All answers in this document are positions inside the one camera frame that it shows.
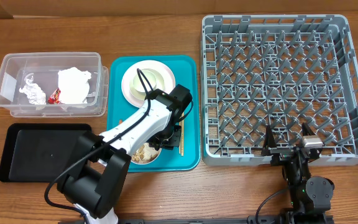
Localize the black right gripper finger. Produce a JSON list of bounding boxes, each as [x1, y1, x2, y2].
[[301, 123, 315, 136], [261, 125, 276, 156]]

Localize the small pink bowl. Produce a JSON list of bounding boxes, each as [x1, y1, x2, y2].
[[130, 142, 162, 166]]

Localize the rice and peanut scraps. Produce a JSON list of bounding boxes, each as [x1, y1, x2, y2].
[[131, 143, 160, 164]]

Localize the white napkin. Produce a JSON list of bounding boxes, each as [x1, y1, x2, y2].
[[58, 67, 91, 105]]

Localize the red snack wrapper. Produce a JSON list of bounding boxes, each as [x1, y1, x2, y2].
[[47, 88, 61, 105]]

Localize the foil wrapper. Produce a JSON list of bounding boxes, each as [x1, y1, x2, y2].
[[19, 73, 46, 105]]

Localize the cream plastic cup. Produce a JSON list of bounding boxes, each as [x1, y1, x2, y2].
[[132, 69, 157, 93]]

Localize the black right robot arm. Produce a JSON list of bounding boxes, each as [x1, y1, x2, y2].
[[255, 123, 335, 224]]

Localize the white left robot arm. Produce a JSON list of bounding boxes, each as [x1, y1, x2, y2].
[[44, 70, 193, 223]]

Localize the grey dishwasher rack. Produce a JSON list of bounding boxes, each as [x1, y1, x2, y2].
[[200, 14, 358, 166]]

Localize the black waste tray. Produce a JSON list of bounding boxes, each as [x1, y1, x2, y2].
[[0, 123, 92, 182]]

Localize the clear plastic waste bin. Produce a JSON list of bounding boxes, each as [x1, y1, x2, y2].
[[0, 52, 109, 118]]

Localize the pink plate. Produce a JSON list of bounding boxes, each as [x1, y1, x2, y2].
[[121, 60, 176, 108]]

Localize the cream bowl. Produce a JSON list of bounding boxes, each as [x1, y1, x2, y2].
[[129, 68, 164, 100]]

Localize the teal plastic tray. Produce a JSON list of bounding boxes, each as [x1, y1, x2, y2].
[[106, 55, 201, 172]]

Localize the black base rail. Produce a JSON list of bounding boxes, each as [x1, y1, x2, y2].
[[118, 215, 334, 224]]

